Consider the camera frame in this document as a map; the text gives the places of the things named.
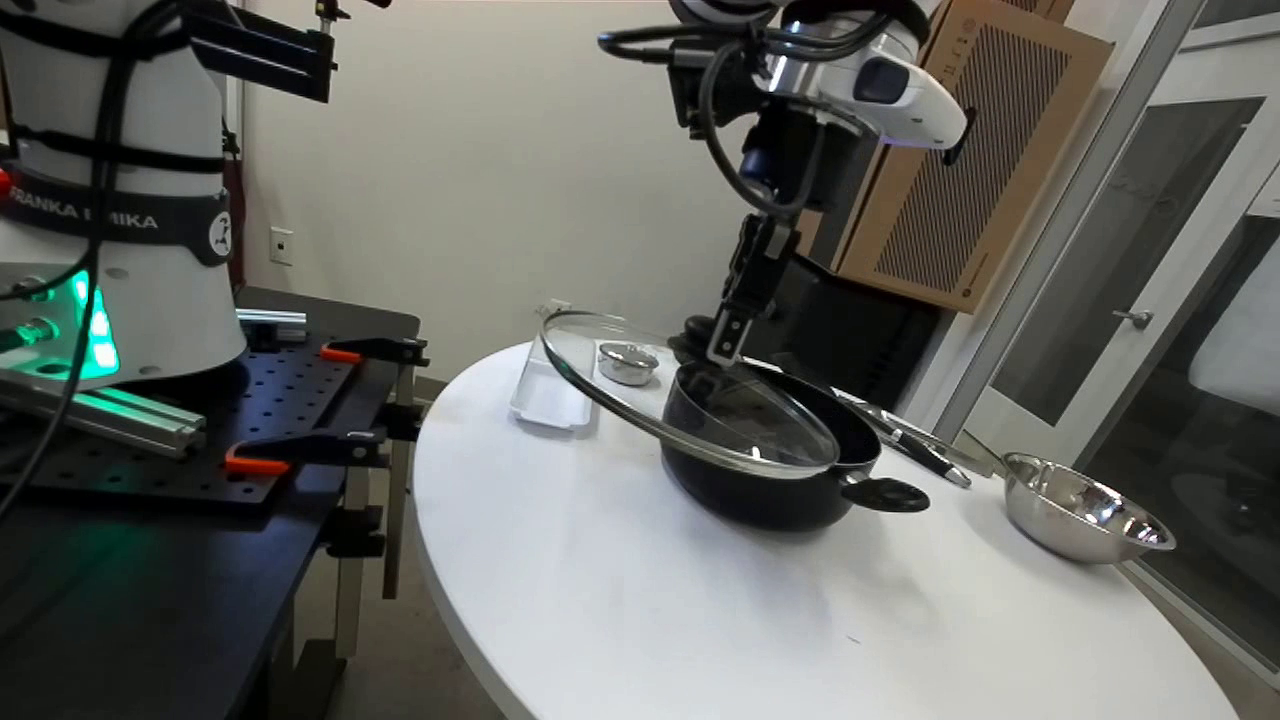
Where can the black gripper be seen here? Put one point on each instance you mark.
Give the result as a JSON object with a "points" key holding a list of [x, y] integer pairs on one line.
{"points": [[767, 260]]}

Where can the glass lid with black knob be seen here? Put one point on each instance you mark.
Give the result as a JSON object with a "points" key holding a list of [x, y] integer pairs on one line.
{"points": [[627, 386]]}

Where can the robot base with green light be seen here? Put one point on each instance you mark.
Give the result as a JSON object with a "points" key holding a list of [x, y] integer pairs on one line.
{"points": [[147, 163]]}

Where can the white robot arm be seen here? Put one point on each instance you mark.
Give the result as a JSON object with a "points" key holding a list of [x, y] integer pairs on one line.
{"points": [[867, 81]]}

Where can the black cooking pot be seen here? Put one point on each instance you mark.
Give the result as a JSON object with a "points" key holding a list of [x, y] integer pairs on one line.
{"points": [[763, 500]]}

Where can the black equipment case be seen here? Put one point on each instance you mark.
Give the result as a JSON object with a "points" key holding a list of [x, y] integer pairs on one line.
{"points": [[867, 335]]}

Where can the large brown cardboard box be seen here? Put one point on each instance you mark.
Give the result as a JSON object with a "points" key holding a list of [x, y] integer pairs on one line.
{"points": [[984, 146]]}

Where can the steel mixing bowl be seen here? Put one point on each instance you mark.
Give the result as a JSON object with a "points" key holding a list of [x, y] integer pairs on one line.
{"points": [[1080, 512]]}

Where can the black perforated workbench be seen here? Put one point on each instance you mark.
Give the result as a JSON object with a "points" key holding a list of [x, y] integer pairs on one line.
{"points": [[162, 574]]}

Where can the white wall outlet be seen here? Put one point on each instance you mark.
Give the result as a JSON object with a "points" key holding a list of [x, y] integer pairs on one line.
{"points": [[283, 246]]}

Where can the black stereo camera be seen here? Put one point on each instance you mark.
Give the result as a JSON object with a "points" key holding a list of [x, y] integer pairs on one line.
{"points": [[265, 49]]}

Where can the aluminium rail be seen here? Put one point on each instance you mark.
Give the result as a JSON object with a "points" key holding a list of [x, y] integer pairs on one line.
{"points": [[104, 406]]}

